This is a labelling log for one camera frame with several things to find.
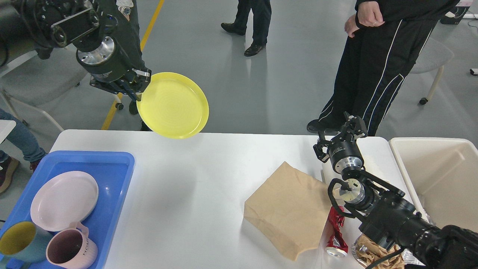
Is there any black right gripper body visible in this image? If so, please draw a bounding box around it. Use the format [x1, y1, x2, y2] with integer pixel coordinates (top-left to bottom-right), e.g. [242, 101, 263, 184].
[325, 132, 364, 174]

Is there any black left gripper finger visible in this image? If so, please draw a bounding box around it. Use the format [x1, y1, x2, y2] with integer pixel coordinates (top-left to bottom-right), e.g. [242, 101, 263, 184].
[125, 68, 152, 102]
[89, 78, 131, 96]

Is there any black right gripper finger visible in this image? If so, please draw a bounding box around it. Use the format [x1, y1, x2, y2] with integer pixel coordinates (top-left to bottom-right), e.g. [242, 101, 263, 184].
[313, 130, 331, 163]
[339, 112, 368, 140]

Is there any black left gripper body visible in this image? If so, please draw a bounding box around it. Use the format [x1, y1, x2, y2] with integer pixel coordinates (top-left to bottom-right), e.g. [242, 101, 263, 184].
[77, 36, 139, 82]

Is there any yellow plastic plate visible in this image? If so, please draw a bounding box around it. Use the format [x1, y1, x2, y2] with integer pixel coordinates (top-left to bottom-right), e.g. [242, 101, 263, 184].
[137, 72, 209, 139]

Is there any pink mug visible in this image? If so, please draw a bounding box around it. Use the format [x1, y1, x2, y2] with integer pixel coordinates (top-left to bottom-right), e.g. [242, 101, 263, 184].
[46, 222, 98, 269]

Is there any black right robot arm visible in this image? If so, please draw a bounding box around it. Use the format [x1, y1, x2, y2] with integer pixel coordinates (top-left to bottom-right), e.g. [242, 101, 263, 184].
[307, 113, 478, 269]

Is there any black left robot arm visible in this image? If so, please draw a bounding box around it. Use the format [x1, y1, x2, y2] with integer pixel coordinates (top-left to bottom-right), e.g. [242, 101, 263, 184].
[0, 0, 151, 102]

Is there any white paper cup left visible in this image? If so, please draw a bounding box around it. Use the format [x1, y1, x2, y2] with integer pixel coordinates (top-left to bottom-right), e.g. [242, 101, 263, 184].
[322, 160, 345, 206]

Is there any person in grey trousers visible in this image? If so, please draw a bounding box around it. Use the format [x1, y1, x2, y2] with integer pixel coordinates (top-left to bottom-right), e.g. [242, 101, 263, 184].
[116, 0, 152, 132]

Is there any grey chair left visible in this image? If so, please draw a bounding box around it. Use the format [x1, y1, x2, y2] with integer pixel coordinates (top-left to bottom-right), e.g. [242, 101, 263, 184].
[0, 37, 124, 132]

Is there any grey chair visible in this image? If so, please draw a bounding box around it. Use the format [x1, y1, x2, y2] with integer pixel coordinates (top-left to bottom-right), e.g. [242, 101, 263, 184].
[410, 37, 454, 106]
[0, 37, 124, 132]

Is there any brown paper bag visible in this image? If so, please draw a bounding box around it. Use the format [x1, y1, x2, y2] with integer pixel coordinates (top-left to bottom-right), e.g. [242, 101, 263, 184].
[244, 162, 331, 261]

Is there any person in striped black pants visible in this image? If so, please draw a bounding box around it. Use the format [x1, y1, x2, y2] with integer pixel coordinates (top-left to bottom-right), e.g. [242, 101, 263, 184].
[306, 0, 459, 136]

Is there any crushed red can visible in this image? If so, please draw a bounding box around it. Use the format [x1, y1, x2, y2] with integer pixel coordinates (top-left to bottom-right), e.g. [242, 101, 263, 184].
[325, 206, 348, 258]

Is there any beige plastic bin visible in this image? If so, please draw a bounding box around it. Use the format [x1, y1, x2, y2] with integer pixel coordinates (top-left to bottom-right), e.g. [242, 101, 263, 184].
[389, 137, 478, 232]

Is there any foil tray with paper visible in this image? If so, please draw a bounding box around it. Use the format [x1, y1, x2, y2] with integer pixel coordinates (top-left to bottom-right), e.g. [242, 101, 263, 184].
[351, 234, 424, 269]

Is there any grey chair right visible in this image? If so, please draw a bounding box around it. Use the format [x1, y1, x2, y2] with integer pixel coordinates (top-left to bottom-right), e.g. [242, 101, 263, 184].
[410, 37, 454, 106]

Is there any person in blue jeans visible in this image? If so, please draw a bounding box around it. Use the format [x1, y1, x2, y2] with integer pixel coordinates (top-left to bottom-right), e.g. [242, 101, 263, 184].
[0, 109, 47, 193]

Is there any pink plate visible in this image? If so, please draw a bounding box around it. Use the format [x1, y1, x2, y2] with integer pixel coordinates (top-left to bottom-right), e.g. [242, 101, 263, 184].
[30, 171, 99, 232]

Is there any person in dark blue trousers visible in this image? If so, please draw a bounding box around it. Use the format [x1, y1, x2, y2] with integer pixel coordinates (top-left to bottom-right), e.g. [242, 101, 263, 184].
[220, 0, 272, 57]

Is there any teal mug yellow inside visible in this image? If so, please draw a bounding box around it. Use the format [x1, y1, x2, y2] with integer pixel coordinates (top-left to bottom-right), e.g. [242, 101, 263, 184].
[0, 221, 53, 269]

